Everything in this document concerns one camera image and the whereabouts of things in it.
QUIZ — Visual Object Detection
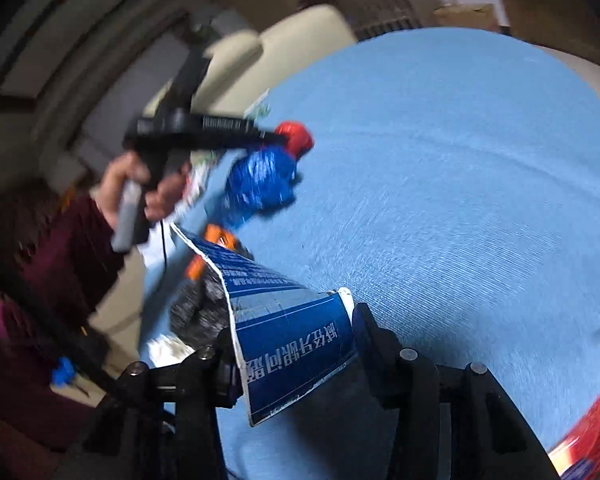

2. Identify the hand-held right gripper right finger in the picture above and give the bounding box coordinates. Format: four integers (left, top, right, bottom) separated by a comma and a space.
352, 303, 562, 480

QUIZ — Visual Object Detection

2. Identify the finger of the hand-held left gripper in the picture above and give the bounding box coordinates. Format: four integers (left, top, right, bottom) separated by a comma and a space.
202, 116, 288, 150

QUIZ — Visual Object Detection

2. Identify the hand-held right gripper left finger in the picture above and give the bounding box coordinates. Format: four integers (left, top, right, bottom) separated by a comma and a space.
55, 327, 245, 480

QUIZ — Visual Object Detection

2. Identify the blue plastic bag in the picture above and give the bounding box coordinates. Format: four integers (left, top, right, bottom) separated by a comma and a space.
205, 146, 301, 231

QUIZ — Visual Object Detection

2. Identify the red plastic bag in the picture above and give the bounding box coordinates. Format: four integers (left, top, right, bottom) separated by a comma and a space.
274, 121, 315, 158

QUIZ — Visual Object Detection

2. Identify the blue and white toothpaste box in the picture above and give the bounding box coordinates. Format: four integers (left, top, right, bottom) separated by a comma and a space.
172, 224, 358, 427

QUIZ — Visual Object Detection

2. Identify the red mesh basket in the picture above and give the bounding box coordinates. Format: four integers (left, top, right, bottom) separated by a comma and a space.
547, 365, 600, 478

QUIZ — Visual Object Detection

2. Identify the person's left forearm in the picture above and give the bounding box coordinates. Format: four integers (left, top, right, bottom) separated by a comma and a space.
0, 192, 128, 341

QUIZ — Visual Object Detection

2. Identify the person's left hand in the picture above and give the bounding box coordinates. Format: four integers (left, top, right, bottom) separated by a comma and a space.
93, 152, 194, 231

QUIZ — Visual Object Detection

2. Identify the silver foil wrapper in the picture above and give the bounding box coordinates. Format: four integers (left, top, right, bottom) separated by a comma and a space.
145, 335, 196, 368

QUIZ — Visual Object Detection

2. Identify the black and grey wrapper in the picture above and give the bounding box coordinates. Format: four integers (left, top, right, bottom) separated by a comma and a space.
170, 270, 231, 347

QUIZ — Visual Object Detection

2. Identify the orange wrapper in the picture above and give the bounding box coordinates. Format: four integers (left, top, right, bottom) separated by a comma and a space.
185, 224, 238, 281

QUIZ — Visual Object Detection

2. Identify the cream sofa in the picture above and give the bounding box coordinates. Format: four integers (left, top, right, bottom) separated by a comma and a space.
95, 2, 358, 353

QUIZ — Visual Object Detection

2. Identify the small blue object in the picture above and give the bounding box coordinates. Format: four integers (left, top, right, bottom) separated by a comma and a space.
50, 357, 77, 387

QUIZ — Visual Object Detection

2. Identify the light blue cloth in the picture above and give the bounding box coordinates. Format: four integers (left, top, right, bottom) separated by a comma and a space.
140, 27, 600, 480

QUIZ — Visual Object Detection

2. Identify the wooden slatted crib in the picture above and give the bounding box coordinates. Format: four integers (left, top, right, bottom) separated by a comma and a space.
310, 0, 431, 41

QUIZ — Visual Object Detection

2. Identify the thin black cable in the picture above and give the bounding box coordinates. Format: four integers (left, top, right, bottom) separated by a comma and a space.
159, 220, 172, 267

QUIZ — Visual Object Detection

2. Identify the thick black cable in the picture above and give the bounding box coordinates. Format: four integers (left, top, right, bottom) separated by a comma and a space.
0, 255, 131, 406

